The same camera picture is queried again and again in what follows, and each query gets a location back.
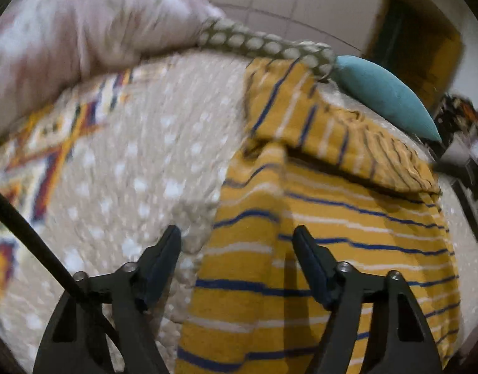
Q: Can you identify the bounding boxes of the yellow striped small shirt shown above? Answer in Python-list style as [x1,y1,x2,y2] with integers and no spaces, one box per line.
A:
[174,58,461,374]

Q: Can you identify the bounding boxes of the olive polka dot bolster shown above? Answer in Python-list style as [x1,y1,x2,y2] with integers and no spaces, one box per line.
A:
[198,17,337,82]

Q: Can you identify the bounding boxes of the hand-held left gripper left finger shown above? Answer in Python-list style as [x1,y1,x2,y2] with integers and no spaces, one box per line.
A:
[32,225,182,374]

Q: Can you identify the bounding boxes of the pink floral pillow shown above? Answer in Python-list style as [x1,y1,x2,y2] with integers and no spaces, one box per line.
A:
[0,0,224,141]

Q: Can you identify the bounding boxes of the geometric patterned blanket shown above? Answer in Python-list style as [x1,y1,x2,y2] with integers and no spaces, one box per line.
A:
[0,68,134,312]

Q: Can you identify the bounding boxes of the teal cushion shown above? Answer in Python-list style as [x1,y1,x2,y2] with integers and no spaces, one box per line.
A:
[334,55,443,143]

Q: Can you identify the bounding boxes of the black cable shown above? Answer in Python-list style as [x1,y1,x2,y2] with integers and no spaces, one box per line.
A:
[0,182,123,363]

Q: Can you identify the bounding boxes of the beige dotted bedspread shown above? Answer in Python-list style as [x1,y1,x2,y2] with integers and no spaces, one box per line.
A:
[0,52,477,374]

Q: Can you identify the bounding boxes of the cluttered white shelf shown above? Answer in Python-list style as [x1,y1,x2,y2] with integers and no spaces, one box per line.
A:
[430,93,478,242]

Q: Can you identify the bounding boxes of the wooden door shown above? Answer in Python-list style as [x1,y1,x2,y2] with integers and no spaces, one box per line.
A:
[364,0,463,110]

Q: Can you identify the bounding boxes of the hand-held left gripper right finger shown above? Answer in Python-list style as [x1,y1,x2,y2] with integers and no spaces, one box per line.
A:
[292,225,444,374]

